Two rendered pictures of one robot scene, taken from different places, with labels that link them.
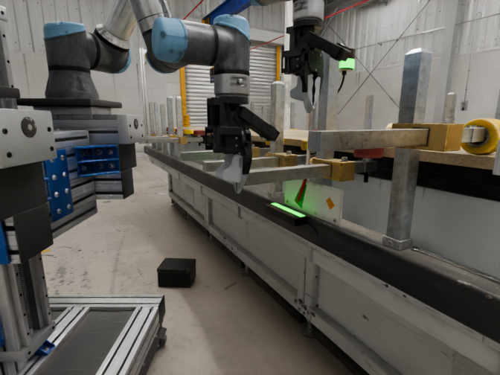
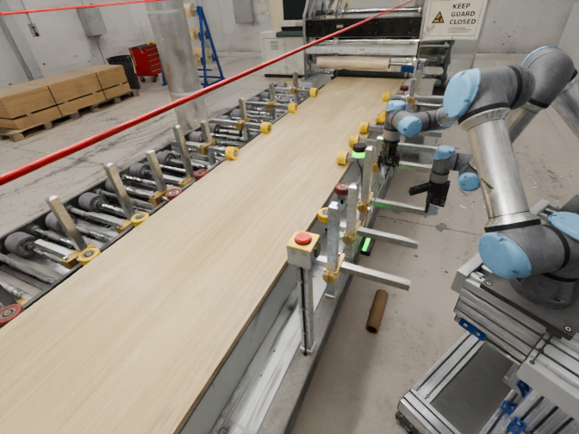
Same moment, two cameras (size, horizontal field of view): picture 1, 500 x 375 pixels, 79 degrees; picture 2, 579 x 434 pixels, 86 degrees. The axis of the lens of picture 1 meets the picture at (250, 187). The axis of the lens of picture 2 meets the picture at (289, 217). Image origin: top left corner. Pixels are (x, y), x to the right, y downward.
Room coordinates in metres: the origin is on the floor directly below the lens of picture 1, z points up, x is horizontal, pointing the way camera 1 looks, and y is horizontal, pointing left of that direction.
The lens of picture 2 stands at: (1.90, 0.65, 1.76)
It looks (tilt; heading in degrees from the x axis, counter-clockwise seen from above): 36 degrees down; 236
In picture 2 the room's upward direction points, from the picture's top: 4 degrees counter-clockwise
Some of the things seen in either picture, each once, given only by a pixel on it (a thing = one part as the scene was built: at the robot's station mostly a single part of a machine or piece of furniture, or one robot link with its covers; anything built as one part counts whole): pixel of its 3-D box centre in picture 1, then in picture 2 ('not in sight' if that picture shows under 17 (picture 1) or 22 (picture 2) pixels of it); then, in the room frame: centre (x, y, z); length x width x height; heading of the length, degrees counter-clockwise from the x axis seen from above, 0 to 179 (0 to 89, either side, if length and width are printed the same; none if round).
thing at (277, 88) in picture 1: (276, 152); (350, 230); (1.08, -0.09, 0.87); 0.03 x 0.03 x 0.48; 28
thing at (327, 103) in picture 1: (325, 140); (365, 191); (0.86, -0.21, 0.92); 0.03 x 0.03 x 0.48; 28
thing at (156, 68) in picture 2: not in sight; (150, 63); (-0.38, -8.60, 0.41); 0.76 x 0.48 x 0.81; 37
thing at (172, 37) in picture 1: (181, 44); (469, 164); (0.64, 0.13, 1.12); 0.11 x 0.11 x 0.08; 30
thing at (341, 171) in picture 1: (330, 168); (364, 201); (0.84, -0.23, 0.85); 0.13 x 0.06 x 0.05; 28
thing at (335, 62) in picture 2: not in sight; (370, 63); (-0.96, -1.81, 1.05); 1.43 x 0.12 x 0.12; 118
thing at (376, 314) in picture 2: not in sight; (376, 310); (0.78, -0.09, 0.04); 0.30 x 0.08 x 0.08; 28
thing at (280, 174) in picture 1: (315, 171); (378, 202); (0.79, -0.18, 0.84); 0.43 x 0.03 x 0.04; 118
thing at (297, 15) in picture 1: (307, 14); (393, 133); (0.80, -0.14, 1.23); 0.08 x 0.08 x 0.05
